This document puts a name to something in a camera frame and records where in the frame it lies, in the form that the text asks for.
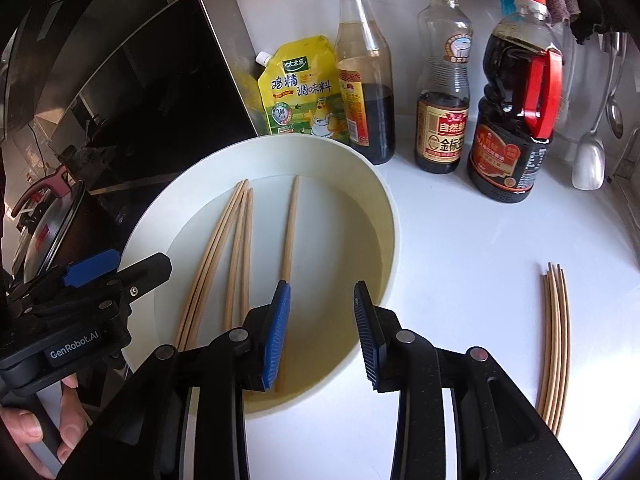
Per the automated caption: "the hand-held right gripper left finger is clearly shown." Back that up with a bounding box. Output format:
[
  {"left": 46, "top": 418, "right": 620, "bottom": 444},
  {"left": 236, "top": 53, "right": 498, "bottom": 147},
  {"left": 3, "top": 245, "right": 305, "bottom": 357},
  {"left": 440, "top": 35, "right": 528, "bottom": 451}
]
[{"left": 55, "top": 280, "right": 292, "bottom": 480}]

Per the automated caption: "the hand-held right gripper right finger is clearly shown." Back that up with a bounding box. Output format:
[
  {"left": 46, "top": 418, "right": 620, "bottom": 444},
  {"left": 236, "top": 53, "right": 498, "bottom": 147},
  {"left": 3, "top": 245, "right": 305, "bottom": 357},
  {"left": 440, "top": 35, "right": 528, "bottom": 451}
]
[{"left": 353, "top": 280, "right": 583, "bottom": 480}]

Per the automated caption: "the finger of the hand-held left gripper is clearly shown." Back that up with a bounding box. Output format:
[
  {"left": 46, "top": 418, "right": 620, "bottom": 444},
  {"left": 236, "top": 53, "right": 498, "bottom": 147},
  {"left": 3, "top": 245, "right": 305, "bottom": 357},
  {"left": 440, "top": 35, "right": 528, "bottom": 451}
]
[
  {"left": 15, "top": 251, "right": 122, "bottom": 301},
  {"left": 25, "top": 253, "right": 172, "bottom": 311}
]

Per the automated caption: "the slender wooden chopstick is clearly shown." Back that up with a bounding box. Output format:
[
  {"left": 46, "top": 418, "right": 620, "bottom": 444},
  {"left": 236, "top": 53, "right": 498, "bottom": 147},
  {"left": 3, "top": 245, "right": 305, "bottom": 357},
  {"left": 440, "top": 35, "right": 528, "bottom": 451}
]
[
  {"left": 546, "top": 265, "right": 565, "bottom": 426},
  {"left": 172, "top": 181, "right": 243, "bottom": 348},
  {"left": 185, "top": 191, "right": 251, "bottom": 351},
  {"left": 536, "top": 272, "right": 553, "bottom": 408},
  {"left": 541, "top": 261, "right": 559, "bottom": 418},
  {"left": 223, "top": 188, "right": 252, "bottom": 332},
  {"left": 552, "top": 267, "right": 572, "bottom": 435},
  {"left": 179, "top": 179, "right": 249, "bottom": 350}
]

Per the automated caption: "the white round basin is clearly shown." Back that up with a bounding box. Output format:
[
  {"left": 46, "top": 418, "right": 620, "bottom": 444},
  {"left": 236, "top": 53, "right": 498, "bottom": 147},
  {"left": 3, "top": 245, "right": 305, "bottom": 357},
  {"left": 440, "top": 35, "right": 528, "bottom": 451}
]
[{"left": 121, "top": 135, "right": 401, "bottom": 415}]

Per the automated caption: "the person's left hand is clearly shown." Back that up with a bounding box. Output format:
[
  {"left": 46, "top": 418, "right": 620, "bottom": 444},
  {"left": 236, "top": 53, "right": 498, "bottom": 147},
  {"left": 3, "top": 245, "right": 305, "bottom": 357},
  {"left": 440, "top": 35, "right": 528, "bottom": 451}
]
[{"left": 0, "top": 372, "right": 93, "bottom": 480}]

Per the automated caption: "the pot with glass lid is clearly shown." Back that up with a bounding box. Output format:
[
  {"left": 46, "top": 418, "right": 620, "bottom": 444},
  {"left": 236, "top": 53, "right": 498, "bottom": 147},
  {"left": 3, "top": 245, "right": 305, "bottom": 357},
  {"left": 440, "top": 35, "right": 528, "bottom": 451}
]
[{"left": 10, "top": 165, "right": 88, "bottom": 286}]

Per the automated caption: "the black range hood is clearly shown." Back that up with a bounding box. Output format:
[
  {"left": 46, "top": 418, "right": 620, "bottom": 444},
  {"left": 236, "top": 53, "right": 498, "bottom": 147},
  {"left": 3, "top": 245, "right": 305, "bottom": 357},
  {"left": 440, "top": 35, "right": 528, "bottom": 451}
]
[{"left": 0, "top": 0, "right": 258, "bottom": 196}]

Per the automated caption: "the clear soy sauce bottle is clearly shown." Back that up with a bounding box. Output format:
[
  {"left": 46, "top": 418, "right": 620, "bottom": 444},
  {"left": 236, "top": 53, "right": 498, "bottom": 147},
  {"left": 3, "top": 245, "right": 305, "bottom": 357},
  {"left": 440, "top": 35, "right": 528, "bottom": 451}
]
[{"left": 414, "top": 0, "right": 473, "bottom": 175}]

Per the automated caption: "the glass vinegar bottle yellow cap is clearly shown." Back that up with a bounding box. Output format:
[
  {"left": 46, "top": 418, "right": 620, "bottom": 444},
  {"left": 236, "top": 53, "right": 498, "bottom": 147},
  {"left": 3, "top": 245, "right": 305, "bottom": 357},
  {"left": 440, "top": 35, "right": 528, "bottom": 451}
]
[{"left": 332, "top": 0, "right": 397, "bottom": 166}]

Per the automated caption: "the yellow seasoning pouch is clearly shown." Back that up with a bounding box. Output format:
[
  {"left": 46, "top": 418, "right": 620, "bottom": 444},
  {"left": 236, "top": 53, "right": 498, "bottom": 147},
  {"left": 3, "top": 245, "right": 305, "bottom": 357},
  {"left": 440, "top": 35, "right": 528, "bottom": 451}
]
[{"left": 256, "top": 35, "right": 349, "bottom": 142}]

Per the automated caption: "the steel spatula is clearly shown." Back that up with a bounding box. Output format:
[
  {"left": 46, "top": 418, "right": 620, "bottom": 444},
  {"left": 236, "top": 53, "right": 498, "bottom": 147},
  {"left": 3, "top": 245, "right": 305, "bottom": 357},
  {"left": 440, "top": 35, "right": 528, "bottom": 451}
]
[{"left": 571, "top": 35, "right": 626, "bottom": 191}]

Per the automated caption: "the steel ladle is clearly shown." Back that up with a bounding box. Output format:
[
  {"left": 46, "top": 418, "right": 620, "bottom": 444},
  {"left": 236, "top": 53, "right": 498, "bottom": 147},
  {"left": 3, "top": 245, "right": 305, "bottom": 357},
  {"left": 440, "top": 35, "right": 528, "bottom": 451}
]
[{"left": 605, "top": 30, "right": 628, "bottom": 140}]

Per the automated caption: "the dark rag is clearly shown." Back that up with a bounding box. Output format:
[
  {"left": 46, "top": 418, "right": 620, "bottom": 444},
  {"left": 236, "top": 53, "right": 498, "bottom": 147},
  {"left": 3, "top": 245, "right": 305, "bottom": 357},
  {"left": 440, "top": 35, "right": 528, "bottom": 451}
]
[{"left": 570, "top": 5, "right": 631, "bottom": 46}]

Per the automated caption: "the soy sauce jug red handle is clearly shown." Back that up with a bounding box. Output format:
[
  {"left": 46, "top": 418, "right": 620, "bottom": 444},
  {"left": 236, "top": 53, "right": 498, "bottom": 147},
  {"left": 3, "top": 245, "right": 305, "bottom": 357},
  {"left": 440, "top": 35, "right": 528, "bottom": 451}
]
[{"left": 467, "top": 0, "right": 565, "bottom": 204}]

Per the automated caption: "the steel wire rack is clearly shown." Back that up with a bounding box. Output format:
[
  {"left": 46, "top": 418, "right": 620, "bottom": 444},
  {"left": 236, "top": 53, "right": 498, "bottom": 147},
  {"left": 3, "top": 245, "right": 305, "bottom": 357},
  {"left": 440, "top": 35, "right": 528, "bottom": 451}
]
[{"left": 605, "top": 127, "right": 640, "bottom": 186}]

